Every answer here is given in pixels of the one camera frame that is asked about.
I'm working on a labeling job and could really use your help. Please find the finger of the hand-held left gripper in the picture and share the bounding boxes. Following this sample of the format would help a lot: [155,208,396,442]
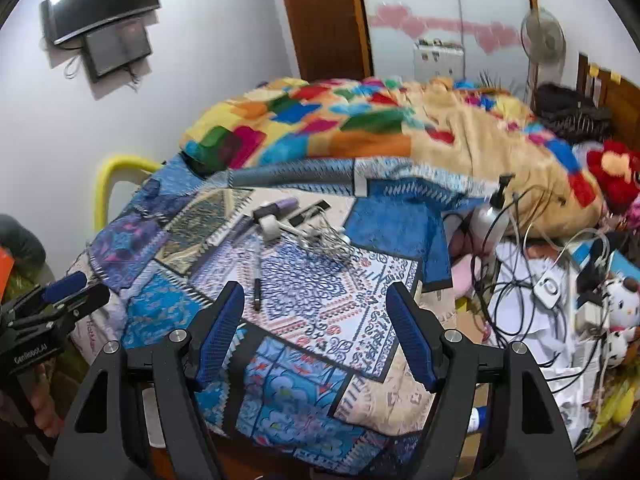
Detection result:
[5,271,88,317]
[10,284,111,333]

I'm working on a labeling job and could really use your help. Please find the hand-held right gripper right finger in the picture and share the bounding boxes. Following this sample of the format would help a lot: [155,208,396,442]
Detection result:
[385,281,581,480]

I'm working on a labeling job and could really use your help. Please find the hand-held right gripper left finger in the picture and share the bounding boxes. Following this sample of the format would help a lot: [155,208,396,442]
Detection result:
[47,281,246,480]

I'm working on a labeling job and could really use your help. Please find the clear pen with black cap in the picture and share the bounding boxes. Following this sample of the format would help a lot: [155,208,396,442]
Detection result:
[251,255,264,312]

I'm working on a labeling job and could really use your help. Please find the dark pen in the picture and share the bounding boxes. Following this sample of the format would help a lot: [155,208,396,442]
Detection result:
[210,215,253,249]

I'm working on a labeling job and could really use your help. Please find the white tape roll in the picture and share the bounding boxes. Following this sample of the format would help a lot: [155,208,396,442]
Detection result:
[259,214,281,242]

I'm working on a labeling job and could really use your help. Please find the metal whisk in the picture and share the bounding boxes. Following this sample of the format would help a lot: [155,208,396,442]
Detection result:
[277,222,354,262]

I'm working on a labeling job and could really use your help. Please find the purple tube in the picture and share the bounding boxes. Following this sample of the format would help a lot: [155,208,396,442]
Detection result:
[252,199,299,222]

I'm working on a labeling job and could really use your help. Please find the black white plastic strip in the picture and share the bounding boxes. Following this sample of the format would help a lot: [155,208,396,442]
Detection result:
[292,201,332,229]

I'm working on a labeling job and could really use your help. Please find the person's left hand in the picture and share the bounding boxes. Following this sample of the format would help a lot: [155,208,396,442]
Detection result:
[22,366,68,438]

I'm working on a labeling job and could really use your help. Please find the white plastic bag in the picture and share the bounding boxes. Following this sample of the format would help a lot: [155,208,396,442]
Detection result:
[70,305,127,362]

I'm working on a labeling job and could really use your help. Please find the pink cloth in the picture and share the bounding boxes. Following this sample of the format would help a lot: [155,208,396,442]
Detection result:
[447,232,484,302]

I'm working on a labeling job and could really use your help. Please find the blue patchwork bedsheet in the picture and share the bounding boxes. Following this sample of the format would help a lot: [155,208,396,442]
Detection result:
[70,152,482,478]

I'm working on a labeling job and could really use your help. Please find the yellow foam tube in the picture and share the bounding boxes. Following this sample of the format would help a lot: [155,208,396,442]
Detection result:
[94,156,164,234]

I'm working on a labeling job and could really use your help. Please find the white papers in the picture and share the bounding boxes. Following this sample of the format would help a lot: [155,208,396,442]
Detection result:
[487,240,603,413]

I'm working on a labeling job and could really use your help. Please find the spray bottle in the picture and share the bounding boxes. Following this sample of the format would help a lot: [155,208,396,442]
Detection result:
[470,173,516,249]

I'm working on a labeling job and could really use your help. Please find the white adapter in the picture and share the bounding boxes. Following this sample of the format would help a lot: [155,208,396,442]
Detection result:
[531,271,564,309]

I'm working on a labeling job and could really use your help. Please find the yellow plastic bag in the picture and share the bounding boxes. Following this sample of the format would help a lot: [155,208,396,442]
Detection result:
[592,380,634,432]

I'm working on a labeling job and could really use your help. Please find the white cat plush toy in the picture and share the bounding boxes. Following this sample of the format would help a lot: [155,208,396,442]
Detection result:
[600,270,640,362]

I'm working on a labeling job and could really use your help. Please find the colourful patch blanket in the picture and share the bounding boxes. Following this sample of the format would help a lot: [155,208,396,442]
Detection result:
[180,76,607,239]

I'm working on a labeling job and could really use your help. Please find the red plush toy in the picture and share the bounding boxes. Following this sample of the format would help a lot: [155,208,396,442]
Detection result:
[586,140,640,212]

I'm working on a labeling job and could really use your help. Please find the dark clothes pile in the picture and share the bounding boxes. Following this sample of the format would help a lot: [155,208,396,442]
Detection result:
[535,83,614,144]

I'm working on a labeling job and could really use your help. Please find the white box appliance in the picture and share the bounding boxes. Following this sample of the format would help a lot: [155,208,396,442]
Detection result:
[413,39,467,81]

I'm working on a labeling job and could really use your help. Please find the wooden headboard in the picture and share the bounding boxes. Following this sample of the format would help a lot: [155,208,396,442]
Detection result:
[577,51,640,162]

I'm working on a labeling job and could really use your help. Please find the wooden door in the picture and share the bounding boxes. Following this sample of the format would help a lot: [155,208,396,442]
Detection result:
[274,0,375,84]

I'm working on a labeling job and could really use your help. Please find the standing fan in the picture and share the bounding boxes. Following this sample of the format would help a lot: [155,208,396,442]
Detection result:
[520,7,567,107]

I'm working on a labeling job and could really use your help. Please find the black cable bundle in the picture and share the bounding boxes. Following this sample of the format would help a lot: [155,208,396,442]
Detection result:
[442,185,612,362]

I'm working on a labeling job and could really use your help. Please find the small black wall screen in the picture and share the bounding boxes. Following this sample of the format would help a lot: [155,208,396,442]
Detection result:
[81,19,152,84]

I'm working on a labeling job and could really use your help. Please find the curved black wall television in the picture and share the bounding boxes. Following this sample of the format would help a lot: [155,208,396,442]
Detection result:
[40,0,162,51]

